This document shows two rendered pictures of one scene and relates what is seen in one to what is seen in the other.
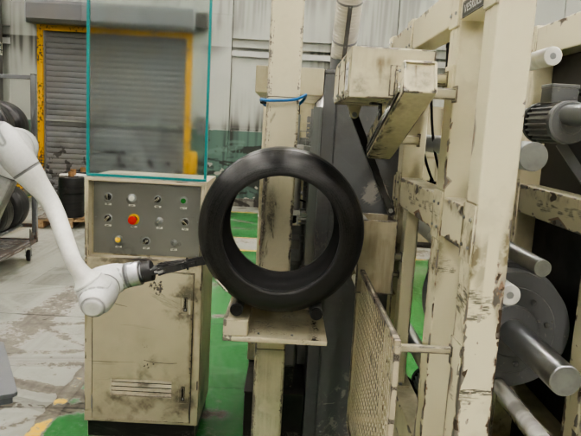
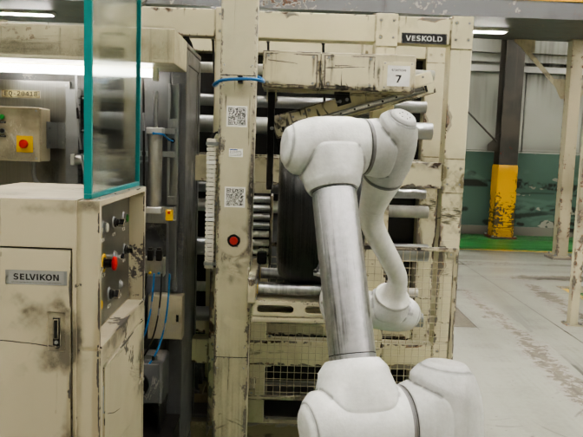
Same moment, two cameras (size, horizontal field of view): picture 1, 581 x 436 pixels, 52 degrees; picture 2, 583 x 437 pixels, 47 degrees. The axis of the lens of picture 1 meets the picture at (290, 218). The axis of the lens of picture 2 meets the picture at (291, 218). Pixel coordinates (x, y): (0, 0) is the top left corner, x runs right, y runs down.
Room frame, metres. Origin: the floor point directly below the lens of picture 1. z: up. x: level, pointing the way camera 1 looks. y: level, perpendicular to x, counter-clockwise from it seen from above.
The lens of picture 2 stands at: (2.26, 2.57, 1.42)
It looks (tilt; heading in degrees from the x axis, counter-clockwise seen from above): 6 degrees down; 270
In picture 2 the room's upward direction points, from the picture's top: 2 degrees clockwise
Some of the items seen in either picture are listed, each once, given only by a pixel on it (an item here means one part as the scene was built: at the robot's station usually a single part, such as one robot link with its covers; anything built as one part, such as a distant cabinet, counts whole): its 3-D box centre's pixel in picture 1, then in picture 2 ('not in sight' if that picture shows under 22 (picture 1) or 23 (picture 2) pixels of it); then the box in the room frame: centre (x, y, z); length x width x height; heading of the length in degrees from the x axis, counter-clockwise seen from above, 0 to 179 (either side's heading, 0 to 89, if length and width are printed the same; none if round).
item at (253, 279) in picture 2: not in sight; (254, 279); (2.38, 0.03, 0.90); 0.40 x 0.03 x 0.10; 90
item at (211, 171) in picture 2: not in sight; (212, 203); (2.54, 0.09, 1.19); 0.05 x 0.04 x 0.48; 90
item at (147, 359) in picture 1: (151, 301); (56, 407); (2.91, 0.68, 0.63); 0.56 x 0.41 x 1.27; 90
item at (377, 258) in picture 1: (372, 252); (249, 227); (2.42, -0.35, 1.05); 0.20 x 0.15 x 0.30; 0
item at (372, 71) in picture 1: (376, 81); (337, 75); (2.08, -0.26, 1.71); 0.61 x 0.25 x 0.15; 0
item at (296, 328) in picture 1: (276, 323); (300, 307); (2.20, 0.03, 0.80); 0.37 x 0.36 x 0.02; 90
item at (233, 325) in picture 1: (239, 312); (301, 306); (2.20, 0.17, 0.83); 0.36 x 0.09 x 0.06; 0
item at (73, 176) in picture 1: (75, 195); not in sight; (8.58, 3.11, 0.38); 1.20 x 0.80 x 0.76; 9
